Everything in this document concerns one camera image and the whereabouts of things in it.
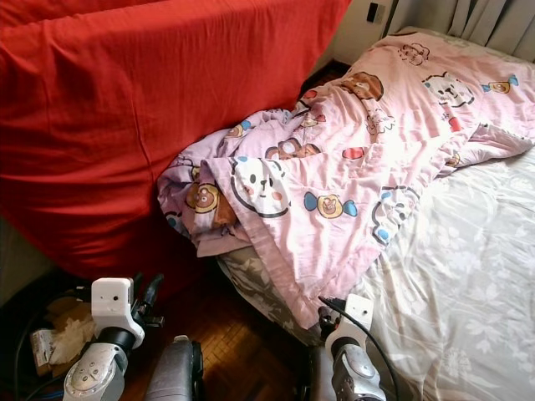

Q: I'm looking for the pink cartoon print blanket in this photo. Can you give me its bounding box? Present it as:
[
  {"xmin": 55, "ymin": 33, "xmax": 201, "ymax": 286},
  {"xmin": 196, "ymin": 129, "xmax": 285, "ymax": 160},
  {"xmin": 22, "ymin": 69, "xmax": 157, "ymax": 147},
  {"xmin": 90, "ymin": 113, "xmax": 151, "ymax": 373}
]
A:
[{"xmin": 157, "ymin": 32, "xmax": 535, "ymax": 331}]

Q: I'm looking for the floral bedspread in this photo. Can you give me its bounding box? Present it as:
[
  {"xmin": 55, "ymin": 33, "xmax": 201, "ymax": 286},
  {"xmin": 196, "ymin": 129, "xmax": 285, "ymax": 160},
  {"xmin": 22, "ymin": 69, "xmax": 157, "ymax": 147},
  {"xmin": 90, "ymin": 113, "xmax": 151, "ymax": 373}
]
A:
[{"xmin": 217, "ymin": 150, "xmax": 535, "ymax": 401}]

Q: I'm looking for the red covered mattress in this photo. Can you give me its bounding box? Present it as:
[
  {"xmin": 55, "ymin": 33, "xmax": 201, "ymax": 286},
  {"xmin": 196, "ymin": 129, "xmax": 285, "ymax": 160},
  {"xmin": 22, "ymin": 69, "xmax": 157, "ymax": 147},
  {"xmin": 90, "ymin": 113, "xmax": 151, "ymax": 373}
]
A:
[{"xmin": 0, "ymin": 0, "xmax": 352, "ymax": 281}]

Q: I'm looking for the black round waste bin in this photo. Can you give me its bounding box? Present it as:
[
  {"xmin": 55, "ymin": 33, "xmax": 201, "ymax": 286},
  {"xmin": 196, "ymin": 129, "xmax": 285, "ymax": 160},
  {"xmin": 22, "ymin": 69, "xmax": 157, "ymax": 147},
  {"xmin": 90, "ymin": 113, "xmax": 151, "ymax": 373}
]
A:
[{"xmin": 0, "ymin": 272, "xmax": 101, "ymax": 401}]

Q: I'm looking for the white paper packet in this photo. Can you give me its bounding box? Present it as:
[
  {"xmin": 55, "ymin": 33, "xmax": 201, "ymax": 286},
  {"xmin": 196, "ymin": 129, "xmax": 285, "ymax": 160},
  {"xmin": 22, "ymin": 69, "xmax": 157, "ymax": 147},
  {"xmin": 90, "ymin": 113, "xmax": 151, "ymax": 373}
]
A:
[{"xmin": 32, "ymin": 330, "xmax": 51, "ymax": 368}]

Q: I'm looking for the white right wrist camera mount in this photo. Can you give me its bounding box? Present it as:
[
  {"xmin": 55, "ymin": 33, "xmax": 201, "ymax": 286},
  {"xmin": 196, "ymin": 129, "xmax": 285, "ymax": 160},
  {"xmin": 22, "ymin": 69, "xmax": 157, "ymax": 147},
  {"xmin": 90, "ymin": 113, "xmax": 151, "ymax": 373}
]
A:
[{"xmin": 343, "ymin": 294, "xmax": 375, "ymax": 335}]

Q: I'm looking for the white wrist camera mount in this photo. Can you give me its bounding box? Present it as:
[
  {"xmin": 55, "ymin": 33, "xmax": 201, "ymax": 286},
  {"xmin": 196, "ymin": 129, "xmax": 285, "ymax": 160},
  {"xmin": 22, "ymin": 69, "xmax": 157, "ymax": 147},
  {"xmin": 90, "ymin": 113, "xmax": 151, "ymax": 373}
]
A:
[
  {"xmin": 90, "ymin": 277, "xmax": 135, "ymax": 328},
  {"xmin": 343, "ymin": 294, "xmax": 375, "ymax": 335}
]

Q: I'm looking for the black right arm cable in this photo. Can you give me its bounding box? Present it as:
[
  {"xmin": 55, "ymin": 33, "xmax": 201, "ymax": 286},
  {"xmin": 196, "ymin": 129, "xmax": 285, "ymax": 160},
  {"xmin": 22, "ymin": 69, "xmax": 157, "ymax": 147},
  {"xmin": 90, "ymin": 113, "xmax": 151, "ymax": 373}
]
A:
[{"xmin": 318, "ymin": 297, "xmax": 398, "ymax": 401}]

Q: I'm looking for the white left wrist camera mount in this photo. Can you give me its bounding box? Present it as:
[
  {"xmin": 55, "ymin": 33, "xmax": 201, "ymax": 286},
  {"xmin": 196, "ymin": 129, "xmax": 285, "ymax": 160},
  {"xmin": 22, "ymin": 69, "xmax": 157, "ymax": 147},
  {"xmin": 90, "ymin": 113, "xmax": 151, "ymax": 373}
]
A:
[{"xmin": 90, "ymin": 277, "xmax": 135, "ymax": 328}]

